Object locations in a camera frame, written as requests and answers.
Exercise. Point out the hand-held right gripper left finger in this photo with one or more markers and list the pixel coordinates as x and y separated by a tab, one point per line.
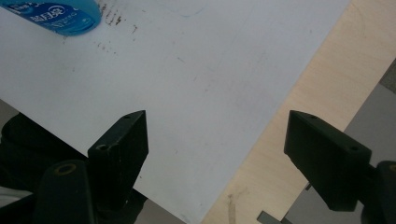
120	155

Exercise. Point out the blue liquid bottle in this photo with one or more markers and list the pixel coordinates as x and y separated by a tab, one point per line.
62	15

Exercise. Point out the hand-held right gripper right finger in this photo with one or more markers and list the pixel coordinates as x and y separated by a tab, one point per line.
327	155

